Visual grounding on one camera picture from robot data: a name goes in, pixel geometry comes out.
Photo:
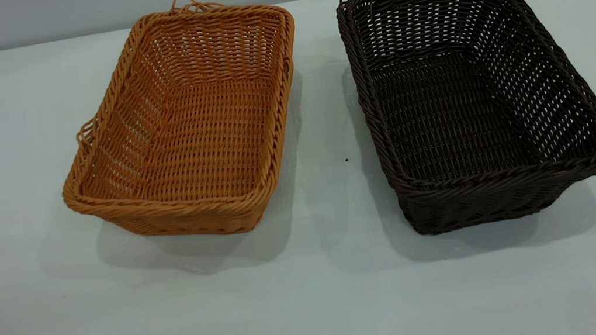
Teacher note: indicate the orange-brown wicker basket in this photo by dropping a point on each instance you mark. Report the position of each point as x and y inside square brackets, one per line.
[199, 141]

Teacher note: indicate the dark brown wicker basket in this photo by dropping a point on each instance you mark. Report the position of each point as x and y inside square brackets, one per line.
[443, 110]

